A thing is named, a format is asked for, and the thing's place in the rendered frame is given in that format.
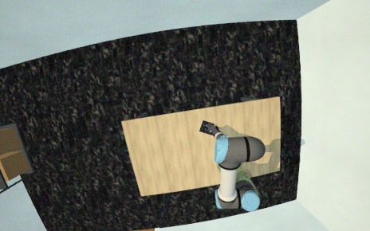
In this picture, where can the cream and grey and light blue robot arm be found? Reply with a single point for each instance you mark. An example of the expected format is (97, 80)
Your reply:
(231, 152)

